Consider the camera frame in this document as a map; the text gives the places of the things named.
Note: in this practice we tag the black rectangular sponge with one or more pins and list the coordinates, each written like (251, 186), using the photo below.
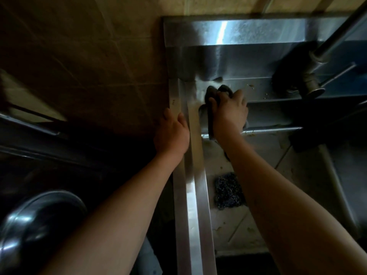
(305, 143)

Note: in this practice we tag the person's left hand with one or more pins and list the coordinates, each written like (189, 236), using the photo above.
(172, 136)

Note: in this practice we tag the stainless steel double sink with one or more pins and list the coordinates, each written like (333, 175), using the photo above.
(243, 54)

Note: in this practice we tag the black steel wool scourer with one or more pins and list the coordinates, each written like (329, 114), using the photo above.
(229, 191)

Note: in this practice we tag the person's right hand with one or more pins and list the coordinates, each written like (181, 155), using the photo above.
(229, 115)

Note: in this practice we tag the person's left forearm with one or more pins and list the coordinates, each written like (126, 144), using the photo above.
(114, 226)

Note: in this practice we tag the small shiny metal bowl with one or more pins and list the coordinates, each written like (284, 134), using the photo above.
(34, 231)

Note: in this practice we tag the curved steel faucet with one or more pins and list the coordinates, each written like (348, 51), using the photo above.
(312, 74)

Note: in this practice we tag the person's right forearm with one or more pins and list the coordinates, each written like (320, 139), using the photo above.
(292, 220)

